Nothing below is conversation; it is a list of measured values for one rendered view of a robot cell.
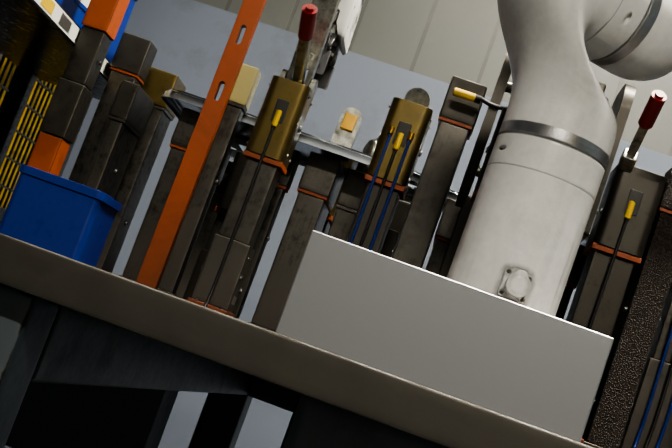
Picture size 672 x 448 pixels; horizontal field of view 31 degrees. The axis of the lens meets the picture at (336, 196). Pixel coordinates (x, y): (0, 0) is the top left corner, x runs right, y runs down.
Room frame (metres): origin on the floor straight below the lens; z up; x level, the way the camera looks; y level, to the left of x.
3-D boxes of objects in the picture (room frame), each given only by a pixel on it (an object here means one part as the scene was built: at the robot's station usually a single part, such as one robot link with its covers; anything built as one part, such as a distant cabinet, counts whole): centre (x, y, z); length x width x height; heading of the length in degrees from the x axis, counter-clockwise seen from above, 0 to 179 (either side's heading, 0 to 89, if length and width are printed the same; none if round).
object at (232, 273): (1.72, 0.11, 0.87); 0.10 x 0.07 x 0.35; 174
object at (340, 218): (1.88, -0.03, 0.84); 0.05 x 0.05 x 0.29; 84
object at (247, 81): (1.78, 0.19, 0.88); 0.04 x 0.04 x 0.37; 84
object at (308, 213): (1.89, 0.03, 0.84); 0.12 x 0.05 x 0.29; 174
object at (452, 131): (1.66, -0.12, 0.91); 0.07 x 0.05 x 0.42; 174
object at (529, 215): (1.28, -0.20, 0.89); 0.19 x 0.19 x 0.18
